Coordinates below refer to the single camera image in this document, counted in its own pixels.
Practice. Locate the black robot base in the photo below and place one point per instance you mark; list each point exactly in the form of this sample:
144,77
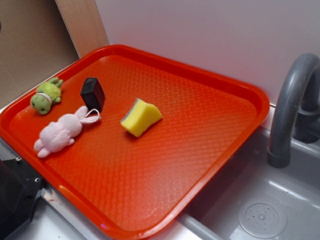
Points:
20,190

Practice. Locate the black box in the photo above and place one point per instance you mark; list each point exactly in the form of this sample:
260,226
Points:
92,94

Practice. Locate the yellow sponge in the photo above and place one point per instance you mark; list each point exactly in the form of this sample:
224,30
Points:
141,116

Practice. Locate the red plastic tray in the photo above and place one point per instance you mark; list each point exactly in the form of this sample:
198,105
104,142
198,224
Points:
131,187

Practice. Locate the pink plush bunny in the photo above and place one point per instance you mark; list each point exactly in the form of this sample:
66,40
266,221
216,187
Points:
60,134

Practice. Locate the green plush turtle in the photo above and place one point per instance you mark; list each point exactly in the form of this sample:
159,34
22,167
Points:
47,94

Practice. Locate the grey toy sink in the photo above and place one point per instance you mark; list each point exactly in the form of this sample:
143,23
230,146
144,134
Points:
250,200

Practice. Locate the wooden board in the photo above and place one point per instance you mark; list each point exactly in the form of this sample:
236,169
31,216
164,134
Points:
84,25

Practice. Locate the grey toy faucet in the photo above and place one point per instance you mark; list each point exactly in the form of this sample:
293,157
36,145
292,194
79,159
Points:
297,112

